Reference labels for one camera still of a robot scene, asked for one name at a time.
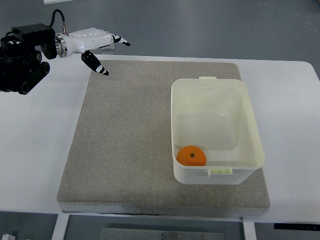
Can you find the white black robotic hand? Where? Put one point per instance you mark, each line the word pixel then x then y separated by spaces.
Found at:
pixel 86 40

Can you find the orange fruit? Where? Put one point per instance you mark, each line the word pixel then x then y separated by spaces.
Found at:
pixel 191 156

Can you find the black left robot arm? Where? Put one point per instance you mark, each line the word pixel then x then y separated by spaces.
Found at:
pixel 21 49

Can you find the cream plastic box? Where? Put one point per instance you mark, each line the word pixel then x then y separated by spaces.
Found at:
pixel 215 115

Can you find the small clear plastic piece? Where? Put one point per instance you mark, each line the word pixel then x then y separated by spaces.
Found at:
pixel 108 50

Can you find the grey foam mat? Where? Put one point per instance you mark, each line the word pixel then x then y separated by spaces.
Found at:
pixel 120 159

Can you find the white table leg left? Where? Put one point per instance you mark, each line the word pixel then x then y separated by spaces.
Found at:
pixel 61 225

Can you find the white table leg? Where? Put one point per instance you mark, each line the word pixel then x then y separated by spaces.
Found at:
pixel 61 225
pixel 249 230

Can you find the small white block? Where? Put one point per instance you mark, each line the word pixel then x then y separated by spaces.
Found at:
pixel 8 237

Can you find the white table leg right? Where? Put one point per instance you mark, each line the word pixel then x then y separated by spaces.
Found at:
pixel 249 230

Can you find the black control panel strip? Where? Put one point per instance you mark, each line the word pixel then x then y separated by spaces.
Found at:
pixel 297 226

